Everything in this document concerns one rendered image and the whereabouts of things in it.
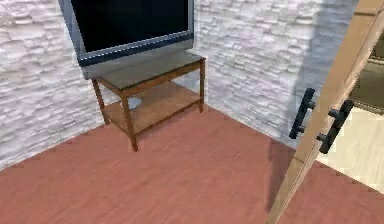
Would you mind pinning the brown wooden television table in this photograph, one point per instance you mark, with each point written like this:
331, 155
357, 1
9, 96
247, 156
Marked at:
151, 96

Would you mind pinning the light wooden room door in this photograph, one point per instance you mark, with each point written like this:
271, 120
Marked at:
336, 90

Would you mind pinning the grey flat television set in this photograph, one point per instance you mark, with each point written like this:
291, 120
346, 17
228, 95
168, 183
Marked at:
130, 23

